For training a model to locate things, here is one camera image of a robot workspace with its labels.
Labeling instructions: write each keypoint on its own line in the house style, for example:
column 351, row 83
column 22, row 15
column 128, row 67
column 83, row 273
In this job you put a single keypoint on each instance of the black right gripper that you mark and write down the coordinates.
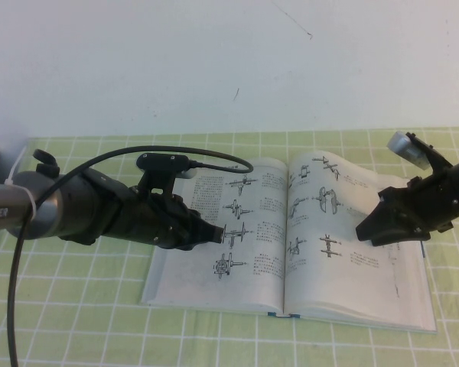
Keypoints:
column 424, row 210

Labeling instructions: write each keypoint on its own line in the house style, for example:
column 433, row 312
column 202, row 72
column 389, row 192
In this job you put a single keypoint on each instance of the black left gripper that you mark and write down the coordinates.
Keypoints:
column 157, row 221

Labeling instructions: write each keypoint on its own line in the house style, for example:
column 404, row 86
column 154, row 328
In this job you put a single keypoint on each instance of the technical book with diagrams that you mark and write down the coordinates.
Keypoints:
column 321, row 283

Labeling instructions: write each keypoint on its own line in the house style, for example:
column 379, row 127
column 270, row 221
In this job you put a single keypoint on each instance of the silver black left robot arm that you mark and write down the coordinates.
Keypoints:
column 49, row 210

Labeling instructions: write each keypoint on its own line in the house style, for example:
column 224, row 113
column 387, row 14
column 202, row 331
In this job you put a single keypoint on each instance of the green white checked tablecloth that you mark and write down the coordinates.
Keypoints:
column 84, row 306

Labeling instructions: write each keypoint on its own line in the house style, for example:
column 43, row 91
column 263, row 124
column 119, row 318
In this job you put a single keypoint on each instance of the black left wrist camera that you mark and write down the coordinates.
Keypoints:
column 162, row 162

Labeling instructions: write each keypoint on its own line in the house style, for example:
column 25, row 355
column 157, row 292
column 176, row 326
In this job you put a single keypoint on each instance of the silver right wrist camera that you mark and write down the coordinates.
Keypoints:
column 407, row 148

